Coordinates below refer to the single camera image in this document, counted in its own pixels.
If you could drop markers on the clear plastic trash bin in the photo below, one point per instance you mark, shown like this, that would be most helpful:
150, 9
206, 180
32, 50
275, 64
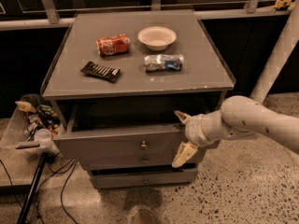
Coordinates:
32, 113

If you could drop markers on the metal window railing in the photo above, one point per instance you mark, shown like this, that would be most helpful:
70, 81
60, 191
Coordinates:
35, 14

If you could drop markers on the yellow clamp on railing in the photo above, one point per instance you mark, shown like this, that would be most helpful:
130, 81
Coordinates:
282, 4

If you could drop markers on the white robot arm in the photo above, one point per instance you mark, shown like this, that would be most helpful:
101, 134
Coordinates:
241, 116

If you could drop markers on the white paper bowl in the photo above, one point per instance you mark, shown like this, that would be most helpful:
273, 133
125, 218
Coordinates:
157, 38

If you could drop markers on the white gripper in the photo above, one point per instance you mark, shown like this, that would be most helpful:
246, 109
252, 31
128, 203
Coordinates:
193, 130

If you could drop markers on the white cup in bin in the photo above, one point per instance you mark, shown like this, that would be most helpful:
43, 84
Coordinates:
42, 135

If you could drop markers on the crushed red soda can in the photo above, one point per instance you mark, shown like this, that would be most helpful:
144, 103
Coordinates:
114, 44

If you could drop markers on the silver blue snack bag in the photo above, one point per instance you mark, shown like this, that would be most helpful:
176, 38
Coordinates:
163, 62

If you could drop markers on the black pole stand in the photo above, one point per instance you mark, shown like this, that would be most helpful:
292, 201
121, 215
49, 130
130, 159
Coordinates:
33, 186

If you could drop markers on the grey drawer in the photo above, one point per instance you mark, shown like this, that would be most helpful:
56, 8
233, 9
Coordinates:
142, 179
107, 130
104, 163

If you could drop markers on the grey bottom drawer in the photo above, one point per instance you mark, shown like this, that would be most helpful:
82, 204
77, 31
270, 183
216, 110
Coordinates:
142, 179

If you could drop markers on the grey top drawer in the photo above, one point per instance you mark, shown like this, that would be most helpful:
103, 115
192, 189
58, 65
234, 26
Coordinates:
107, 130

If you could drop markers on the black striped snack wrapper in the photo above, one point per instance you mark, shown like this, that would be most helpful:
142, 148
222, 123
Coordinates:
101, 71

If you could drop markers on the grey drawer cabinet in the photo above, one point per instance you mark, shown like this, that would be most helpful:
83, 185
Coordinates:
199, 87

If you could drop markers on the grey middle drawer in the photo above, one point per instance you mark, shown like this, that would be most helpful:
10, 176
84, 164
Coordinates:
104, 163

